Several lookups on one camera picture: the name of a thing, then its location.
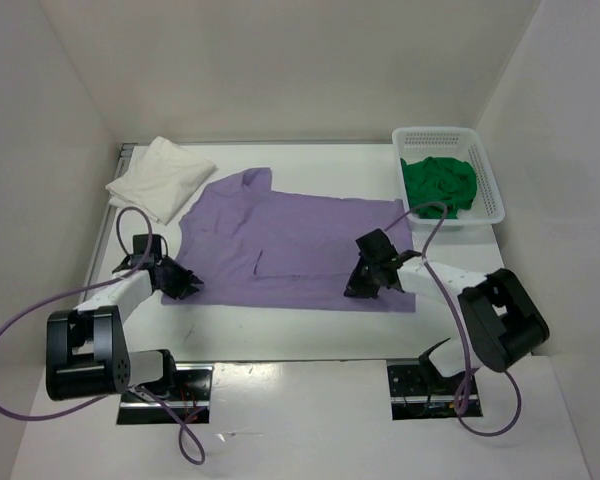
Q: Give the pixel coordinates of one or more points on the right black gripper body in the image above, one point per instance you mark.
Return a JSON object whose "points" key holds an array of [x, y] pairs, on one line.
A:
{"points": [[373, 265]]}

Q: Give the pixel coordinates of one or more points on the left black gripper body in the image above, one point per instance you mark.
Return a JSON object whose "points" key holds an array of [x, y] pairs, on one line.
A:
{"points": [[159, 261]]}

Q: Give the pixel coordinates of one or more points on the white t shirt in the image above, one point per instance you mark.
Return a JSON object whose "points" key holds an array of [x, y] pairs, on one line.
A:
{"points": [[160, 181]]}

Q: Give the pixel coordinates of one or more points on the purple t shirt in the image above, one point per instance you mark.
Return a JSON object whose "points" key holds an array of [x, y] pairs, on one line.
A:
{"points": [[253, 246]]}

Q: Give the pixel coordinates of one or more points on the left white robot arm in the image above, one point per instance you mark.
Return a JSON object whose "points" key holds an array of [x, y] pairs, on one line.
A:
{"points": [[86, 350]]}

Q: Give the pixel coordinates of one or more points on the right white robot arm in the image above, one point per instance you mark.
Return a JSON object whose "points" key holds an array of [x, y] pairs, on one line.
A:
{"points": [[498, 322]]}

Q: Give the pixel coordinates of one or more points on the green t shirt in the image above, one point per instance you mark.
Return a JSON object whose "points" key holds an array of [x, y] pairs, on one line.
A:
{"points": [[439, 180]]}

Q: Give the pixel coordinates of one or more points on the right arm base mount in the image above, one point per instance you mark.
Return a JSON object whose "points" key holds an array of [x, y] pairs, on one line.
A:
{"points": [[417, 394]]}

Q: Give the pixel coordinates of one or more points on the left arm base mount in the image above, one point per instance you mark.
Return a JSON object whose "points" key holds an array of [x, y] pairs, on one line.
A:
{"points": [[189, 399]]}

